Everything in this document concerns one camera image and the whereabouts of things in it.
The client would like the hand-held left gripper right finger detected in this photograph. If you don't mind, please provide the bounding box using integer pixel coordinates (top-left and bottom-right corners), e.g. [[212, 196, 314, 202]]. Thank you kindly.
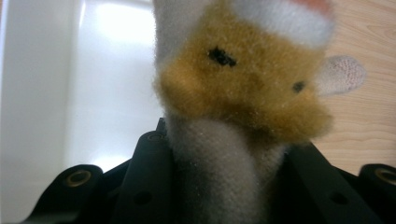
[[269, 141, 385, 224]]

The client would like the white plastic bin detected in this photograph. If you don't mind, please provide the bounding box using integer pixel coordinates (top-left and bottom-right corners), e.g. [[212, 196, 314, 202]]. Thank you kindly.
[[0, 0, 165, 223]]

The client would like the yellow and white plush toy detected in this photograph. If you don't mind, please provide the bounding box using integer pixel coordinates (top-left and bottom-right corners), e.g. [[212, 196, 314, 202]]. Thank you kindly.
[[151, 0, 367, 224]]

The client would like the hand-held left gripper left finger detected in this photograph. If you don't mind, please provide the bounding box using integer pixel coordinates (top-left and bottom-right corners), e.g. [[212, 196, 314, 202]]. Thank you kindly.
[[111, 117, 185, 224]]

